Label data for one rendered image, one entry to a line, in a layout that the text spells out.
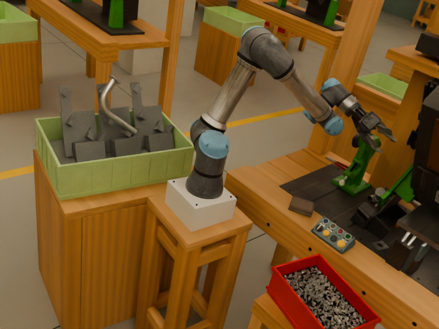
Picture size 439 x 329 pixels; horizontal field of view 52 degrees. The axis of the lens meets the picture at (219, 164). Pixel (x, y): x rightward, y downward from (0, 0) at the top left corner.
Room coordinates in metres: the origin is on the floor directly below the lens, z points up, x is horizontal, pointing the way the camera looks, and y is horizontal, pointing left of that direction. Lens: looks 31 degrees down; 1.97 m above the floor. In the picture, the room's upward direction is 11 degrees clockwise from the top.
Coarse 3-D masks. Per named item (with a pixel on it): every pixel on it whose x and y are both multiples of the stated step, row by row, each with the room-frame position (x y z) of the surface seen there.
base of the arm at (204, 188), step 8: (192, 176) 1.46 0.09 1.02; (200, 176) 1.44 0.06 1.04; (208, 176) 1.44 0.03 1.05; (216, 176) 1.45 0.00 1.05; (192, 184) 1.44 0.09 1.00; (200, 184) 1.43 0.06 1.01; (208, 184) 1.43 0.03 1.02; (216, 184) 1.45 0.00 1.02; (192, 192) 1.43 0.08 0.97; (200, 192) 1.42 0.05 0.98; (208, 192) 1.42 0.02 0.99; (216, 192) 1.44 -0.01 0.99
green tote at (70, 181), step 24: (48, 120) 1.79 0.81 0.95; (96, 120) 1.92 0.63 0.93; (168, 120) 2.02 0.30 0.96; (48, 144) 1.57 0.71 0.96; (192, 144) 1.82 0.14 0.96; (48, 168) 1.58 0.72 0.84; (72, 168) 1.47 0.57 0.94; (96, 168) 1.53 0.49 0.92; (120, 168) 1.59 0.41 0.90; (144, 168) 1.66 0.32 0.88; (168, 168) 1.73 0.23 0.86; (72, 192) 1.47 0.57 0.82; (96, 192) 1.53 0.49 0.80
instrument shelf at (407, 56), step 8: (392, 48) 1.91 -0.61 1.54; (400, 48) 1.94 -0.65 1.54; (408, 48) 1.97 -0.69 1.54; (392, 56) 1.88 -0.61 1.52; (400, 56) 1.86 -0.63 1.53; (408, 56) 1.84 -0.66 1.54; (416, 56) 1.86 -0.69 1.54; (424, 56) 1.89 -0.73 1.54; (408, 64) 1.83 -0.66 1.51; (416, 64) 1.81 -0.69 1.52; (424, 64) 1.79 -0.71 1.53; (432, 64) 1.79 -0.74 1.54; (424, 72) 1.78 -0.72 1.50; (432, 72) 1.76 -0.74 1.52
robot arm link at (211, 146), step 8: (200, 136) 1.51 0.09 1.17; (208, 136) 1.50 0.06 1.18; (216, 136) 1.51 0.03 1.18; (224, 136) 1.53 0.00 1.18; (200, 144) 1.47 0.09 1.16; (208, 144) 1.45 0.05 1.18; (216, 144) 1.46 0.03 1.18; (224, 144) 1.47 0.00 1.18; (200, 152) 1.46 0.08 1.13; (208, 152) 1.44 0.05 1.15; (216, 152) 1.44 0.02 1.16; (224, 152) 1.46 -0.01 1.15; (200, 160) 1.45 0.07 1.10; (208, 160) 1.44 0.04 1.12; (216, 160) 1.44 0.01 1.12; (224, 160) 1.47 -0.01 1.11; (200, 168) 1.45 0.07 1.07; (208, 168) 1.44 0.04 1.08; (216, 168) 1.45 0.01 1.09
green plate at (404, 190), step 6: (408, 168) 1.47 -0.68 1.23; (402, 174) 1.48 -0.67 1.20; (408, 174) 1.48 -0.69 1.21; (402, 180) 1.49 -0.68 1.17; (408, 180) 1.47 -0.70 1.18; (396, 186) 1.48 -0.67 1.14; (402, 186) 1.48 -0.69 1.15; (408, 186) 1.47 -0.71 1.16; (390, 192) 1.49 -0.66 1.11; (396, 192) 1.49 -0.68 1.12; (402, 192) 1.47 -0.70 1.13; (408, 192) 1.46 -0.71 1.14; (402, 198) 1.47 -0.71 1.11; (408, 198) 1.45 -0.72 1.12
